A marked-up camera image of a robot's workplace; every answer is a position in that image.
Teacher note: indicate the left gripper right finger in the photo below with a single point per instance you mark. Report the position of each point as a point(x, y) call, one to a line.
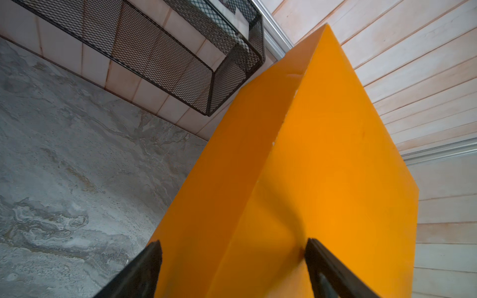
point(329, 277)

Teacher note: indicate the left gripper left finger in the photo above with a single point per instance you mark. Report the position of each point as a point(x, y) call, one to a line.
point(139, 278)

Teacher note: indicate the orange shoebox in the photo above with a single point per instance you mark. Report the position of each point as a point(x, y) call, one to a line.
point(300, 153)

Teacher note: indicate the papers in black basket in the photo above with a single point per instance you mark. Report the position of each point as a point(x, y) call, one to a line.
point(234, 16)

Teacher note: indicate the horizontal aluminium wall rail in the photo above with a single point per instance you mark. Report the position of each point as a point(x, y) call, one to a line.
point(276, 41)

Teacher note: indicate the black mesh wall basket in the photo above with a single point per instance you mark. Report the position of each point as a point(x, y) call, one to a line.
point(126, 35)

